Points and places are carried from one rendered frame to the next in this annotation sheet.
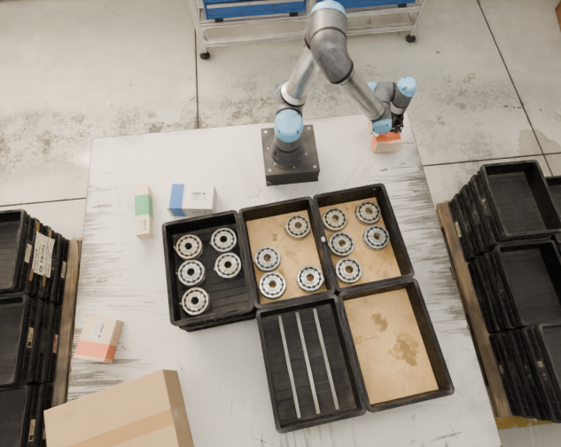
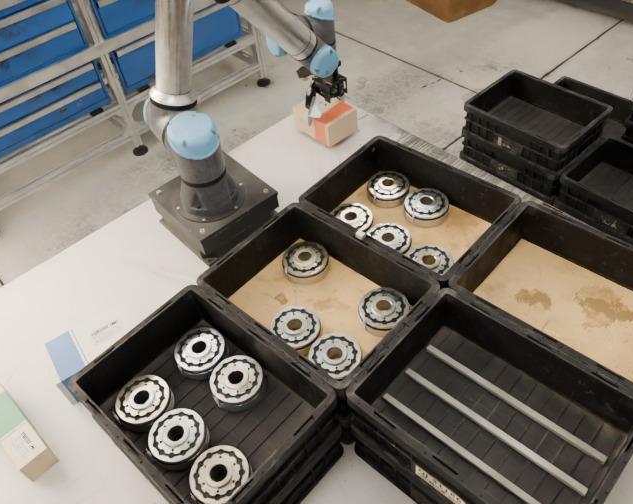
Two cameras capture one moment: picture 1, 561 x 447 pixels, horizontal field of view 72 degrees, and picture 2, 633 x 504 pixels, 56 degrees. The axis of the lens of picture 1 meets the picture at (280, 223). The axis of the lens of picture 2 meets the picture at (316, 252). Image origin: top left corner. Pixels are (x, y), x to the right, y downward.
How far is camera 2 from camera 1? 63 cm
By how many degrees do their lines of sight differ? 26
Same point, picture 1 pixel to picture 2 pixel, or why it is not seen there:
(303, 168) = (251, 202)
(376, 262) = (454, 235)
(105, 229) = not seen: outside the picture
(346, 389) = (586, 423)
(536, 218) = (570, 126)
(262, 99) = not seen: hidden behind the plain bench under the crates
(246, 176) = (169, 274)
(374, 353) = (570, 342)
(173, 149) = (13, 312)
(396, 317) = (548, 277)
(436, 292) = not seen: hidden behind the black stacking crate
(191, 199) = (97, 344)
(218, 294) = (254, 441)
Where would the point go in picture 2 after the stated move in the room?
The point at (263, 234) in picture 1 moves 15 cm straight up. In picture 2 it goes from (260, 306) to (247, 259)
